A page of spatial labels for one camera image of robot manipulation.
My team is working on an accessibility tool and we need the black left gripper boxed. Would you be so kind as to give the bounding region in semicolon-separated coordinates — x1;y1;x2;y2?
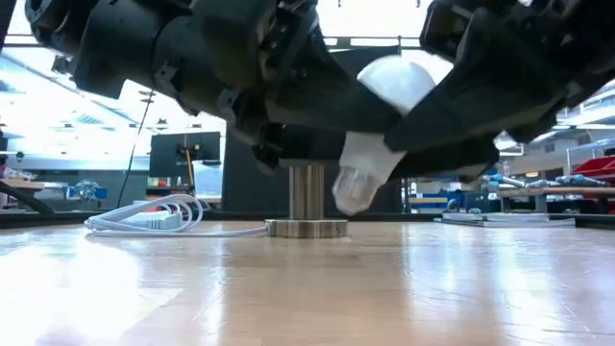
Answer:
153;0;403;177

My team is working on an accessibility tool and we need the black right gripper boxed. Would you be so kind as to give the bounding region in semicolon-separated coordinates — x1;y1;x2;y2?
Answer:
383;4;615;153

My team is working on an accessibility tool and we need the brass lamp socket base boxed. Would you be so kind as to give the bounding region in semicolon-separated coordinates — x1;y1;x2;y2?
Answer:
264;161;350;240

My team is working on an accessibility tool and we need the white lightbulb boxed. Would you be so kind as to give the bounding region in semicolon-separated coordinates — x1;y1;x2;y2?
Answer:
331;54;437;216

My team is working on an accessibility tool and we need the grey blue tool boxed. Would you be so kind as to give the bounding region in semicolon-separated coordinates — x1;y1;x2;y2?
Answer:
479;173;529;190
553;173;603;188

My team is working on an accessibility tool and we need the hard drive in antistatic bag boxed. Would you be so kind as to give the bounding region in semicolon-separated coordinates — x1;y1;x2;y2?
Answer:
433;210;577;229

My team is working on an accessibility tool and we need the wooden workbench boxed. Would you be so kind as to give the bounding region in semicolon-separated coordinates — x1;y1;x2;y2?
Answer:
497;185;615;213

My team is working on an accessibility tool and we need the clear plastic bin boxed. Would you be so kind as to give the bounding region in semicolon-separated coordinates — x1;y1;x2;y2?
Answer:
191;161;225;198

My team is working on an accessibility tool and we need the red storage bin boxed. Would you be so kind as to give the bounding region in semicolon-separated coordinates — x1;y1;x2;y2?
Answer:
570;156;615;189

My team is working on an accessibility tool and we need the black monitor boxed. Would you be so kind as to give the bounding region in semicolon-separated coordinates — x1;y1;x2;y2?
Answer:
148;130;223;179

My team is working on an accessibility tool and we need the blue storage bin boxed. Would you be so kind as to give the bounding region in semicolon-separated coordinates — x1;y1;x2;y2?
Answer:
65;185;110;201

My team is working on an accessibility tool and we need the black ceiling track light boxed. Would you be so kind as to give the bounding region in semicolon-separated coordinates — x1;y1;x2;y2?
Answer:
51;54;74;78

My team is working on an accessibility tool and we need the wooden table with black leg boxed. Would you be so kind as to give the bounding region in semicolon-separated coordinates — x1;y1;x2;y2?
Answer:
0;177;55;216

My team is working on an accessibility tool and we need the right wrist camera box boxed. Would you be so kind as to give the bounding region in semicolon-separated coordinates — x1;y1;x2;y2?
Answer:
419;0;481;63

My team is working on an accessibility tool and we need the yellow cable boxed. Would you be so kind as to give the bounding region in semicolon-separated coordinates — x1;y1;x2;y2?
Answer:
184;133;196;191

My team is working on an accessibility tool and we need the white power cord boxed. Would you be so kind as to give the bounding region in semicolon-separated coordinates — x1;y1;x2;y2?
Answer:
85;193;268;239

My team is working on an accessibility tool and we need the thin black hanging cable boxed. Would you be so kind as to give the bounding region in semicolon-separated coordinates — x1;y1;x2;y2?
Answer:
117;88;155;208

